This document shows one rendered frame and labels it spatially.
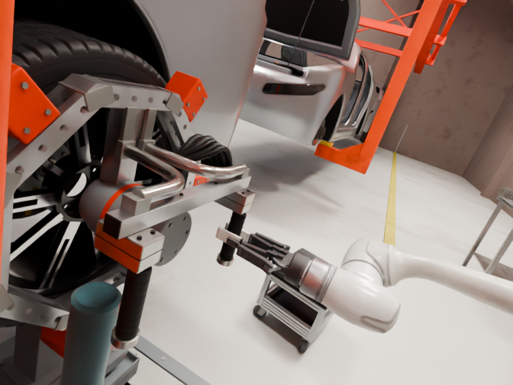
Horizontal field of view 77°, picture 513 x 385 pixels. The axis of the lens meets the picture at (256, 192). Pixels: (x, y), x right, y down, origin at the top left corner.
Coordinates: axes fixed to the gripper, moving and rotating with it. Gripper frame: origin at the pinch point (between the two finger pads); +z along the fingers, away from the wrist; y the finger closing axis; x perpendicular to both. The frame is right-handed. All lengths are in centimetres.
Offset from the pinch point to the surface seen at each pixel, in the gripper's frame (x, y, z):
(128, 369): -67, 2, 22
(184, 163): 17.7, -14.5, 9.3
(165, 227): 6.3, -21.0, 5.9
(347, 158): -20, 344, 15
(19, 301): -10.5, -38.0, 20.4
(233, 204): 8.9, -2.5, 1.1
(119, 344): -7.1, -36.0, -0.9
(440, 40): 247, 875, -28
